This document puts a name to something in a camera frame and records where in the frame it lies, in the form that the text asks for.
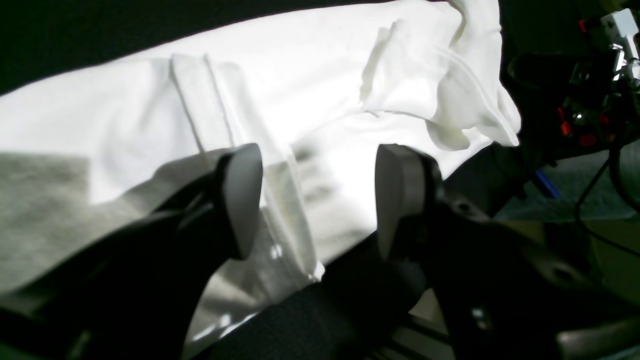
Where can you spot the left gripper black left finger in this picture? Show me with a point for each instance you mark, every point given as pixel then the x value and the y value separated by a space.
pixel 132 294

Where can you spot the black table cloth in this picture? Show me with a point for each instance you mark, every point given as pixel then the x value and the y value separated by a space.
pixel 363 307

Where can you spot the white printed t-shirt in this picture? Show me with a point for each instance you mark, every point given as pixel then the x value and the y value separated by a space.
pixel 90 150

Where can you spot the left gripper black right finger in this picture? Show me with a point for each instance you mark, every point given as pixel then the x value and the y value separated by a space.
pixel 503 297

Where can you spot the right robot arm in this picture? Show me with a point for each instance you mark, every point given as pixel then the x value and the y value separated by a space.
pixel 579 103

